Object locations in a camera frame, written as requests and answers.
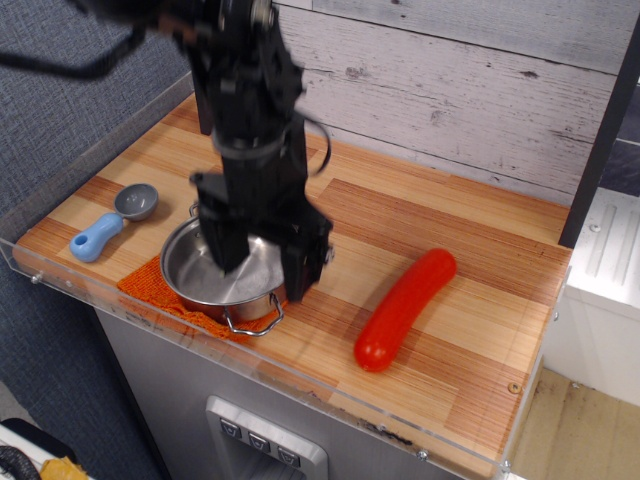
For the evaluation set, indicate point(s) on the orange knitted cloth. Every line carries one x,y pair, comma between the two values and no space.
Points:
147,285

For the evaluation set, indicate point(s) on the dark upright post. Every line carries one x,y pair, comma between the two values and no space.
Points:
610,125
203,104

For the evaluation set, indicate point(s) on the clear acrylic table guard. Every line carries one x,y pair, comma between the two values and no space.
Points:
456,391

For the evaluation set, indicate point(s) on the white side cabinet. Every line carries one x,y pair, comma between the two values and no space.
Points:
593,335

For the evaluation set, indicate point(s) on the red toy sausage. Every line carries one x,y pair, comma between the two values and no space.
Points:
384,333

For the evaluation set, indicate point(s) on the yellow tape piece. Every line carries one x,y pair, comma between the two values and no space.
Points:
62,469

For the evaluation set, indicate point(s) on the silver dispenser button panel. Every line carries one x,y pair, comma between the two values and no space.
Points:
251,447

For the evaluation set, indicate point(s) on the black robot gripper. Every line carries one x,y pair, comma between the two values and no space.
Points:
261,191

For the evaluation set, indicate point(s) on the silver steel pot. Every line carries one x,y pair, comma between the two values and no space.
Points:
248,301

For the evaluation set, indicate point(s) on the blue grey ice cream scoop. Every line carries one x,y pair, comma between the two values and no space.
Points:
133,203

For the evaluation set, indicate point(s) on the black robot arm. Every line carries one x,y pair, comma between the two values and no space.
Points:
247,87

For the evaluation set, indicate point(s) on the dark left upright post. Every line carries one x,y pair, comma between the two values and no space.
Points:
203,104

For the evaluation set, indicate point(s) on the grey toy fridge cabinet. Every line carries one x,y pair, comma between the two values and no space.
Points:
171,382

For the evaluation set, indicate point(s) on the dark right upright post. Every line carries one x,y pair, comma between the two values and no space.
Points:
610,125

